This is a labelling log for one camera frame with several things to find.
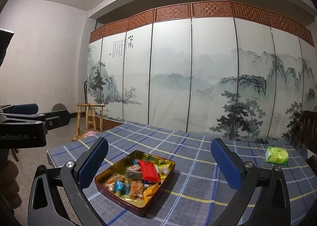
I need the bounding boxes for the clear pork floss snack bag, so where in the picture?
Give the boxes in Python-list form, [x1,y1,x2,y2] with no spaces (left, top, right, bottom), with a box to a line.
[104,173,126,192]

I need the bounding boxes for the blue candy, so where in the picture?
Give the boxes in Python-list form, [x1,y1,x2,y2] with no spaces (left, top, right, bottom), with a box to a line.
[115,180,131,194]

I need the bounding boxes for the red snack packet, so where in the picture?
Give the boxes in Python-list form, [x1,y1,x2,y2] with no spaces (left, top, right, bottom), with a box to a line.
[140,161,160,183]

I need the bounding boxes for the orange snack packet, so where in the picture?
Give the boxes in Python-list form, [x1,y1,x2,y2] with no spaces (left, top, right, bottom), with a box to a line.
[143,182,161,204]

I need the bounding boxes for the grey speckled snack bar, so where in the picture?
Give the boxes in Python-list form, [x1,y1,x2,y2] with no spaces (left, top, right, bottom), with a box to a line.
[126,170,143,180]

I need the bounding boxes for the blue white cracker pack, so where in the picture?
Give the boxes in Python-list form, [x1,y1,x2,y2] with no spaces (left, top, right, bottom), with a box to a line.
[126,164,141,172]

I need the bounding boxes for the round stone disc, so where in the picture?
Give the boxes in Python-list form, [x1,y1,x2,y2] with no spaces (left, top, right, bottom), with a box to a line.
[52,103,67,112]

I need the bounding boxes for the bamboo stool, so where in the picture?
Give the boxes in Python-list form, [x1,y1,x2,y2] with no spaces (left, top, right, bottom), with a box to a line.
[72,103,105,142]

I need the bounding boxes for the green tissue pack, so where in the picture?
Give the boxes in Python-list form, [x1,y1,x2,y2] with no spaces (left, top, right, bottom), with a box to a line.
[265,146,289,165]

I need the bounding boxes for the blue plaid tablecloth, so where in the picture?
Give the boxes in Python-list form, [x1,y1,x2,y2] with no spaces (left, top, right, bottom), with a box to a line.
[47,122,316,225]

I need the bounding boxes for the gold and maroon tin box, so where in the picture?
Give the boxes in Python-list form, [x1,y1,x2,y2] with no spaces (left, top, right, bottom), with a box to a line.
[95,150,176,217]

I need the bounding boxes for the dark wooden chair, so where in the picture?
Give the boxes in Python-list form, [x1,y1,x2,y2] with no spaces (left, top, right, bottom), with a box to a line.
[296,111,316,161]

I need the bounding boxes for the painted folding screen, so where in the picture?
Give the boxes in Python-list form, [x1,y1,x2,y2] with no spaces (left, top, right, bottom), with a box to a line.
[87,0,316,143]

